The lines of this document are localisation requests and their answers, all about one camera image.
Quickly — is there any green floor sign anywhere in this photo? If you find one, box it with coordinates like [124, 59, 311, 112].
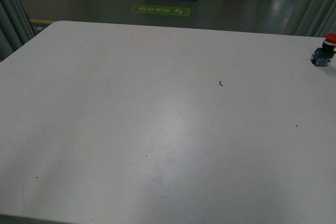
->
[131, 5, 191, 16]

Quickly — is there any left grey curtain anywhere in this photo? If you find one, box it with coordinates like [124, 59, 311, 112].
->
[1, 0, 36, 61]

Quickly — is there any red push button switch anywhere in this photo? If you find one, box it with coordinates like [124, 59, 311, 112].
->
[310, 33, 335, 67]

